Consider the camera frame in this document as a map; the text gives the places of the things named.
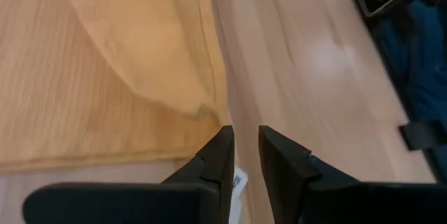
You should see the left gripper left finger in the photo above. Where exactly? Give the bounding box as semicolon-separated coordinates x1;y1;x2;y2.
22;125;235;224

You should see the blue fabric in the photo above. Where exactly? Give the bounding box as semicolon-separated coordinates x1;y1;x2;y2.
369;0;447;124

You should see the white towel label tag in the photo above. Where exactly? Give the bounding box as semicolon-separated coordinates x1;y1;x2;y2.
228;165;249;224

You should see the orange waffle-weave towel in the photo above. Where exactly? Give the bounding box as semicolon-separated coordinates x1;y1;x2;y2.
0;0;232;173

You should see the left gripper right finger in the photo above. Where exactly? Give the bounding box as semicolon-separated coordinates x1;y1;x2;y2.
258;125;447;224

